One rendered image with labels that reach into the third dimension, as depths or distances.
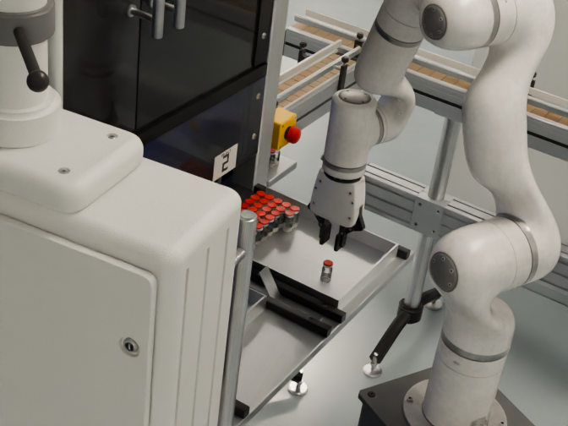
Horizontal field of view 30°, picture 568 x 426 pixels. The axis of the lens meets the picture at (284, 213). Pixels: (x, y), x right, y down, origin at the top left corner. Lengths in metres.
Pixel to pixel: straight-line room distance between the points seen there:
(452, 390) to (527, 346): 1.77
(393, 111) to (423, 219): 1.23
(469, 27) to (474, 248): 0.34
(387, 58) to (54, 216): 0.86
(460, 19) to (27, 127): 0.70
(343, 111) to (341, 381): 1.50
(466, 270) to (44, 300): 0.73
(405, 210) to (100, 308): 2.17
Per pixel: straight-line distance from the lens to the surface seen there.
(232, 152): 2.29
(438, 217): 3.19
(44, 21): 1.13
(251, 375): 1.95
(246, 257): 1.30
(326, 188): 2.06
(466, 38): 1.60
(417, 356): 3.46
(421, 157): 4.55
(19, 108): 1.17
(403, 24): 1.79
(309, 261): 2.25
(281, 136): 2.46
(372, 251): 2.31
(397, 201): 3.23
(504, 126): 1.66
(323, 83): 2.88
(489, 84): 1.67
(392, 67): 1.85
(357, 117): 1.95
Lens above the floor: 2.18
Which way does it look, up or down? 33 degrees down
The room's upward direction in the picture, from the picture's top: 8 degrees clockwise
